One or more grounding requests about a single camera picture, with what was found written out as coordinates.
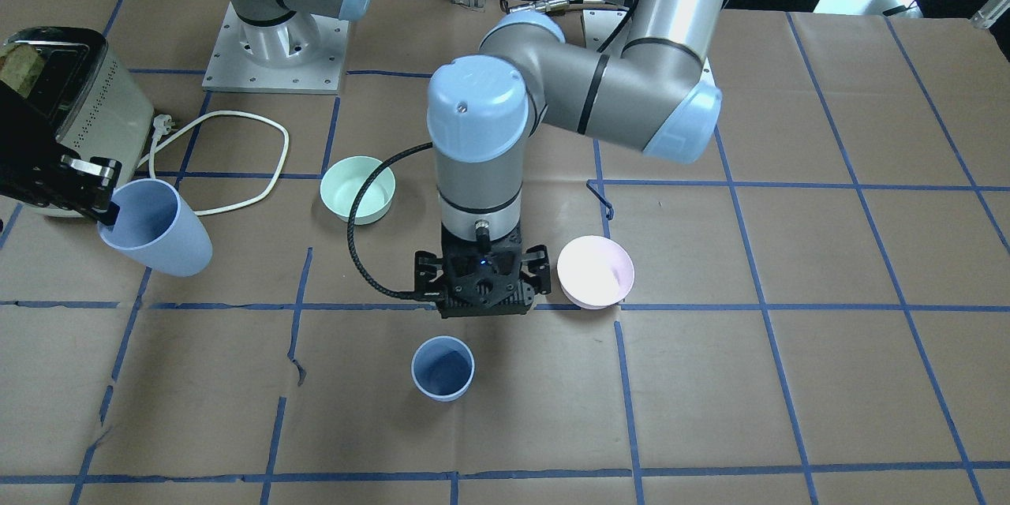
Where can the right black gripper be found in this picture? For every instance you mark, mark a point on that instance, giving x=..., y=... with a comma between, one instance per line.
x=30, y=148

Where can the blue cup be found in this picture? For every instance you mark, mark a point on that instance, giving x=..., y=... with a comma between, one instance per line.
x=442, y=368
x=157, y=228

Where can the green bowl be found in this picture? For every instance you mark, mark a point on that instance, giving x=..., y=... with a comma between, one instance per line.
x=343, y=181

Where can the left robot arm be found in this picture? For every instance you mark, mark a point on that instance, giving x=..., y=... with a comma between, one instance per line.
x=644, y=88

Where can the bread slice in toaster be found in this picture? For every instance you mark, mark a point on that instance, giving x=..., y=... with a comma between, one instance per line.
x=21, y=67

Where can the cream toaster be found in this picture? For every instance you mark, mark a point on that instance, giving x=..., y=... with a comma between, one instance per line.
x=90, y=100

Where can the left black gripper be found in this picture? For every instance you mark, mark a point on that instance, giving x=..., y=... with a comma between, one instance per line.
x=427, y=271

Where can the pink bowl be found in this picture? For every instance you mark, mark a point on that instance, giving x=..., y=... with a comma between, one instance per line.
x=595, y=272

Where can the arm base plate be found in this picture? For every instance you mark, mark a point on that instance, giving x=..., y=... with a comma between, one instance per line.
x=661, y=42
x=304, y=55

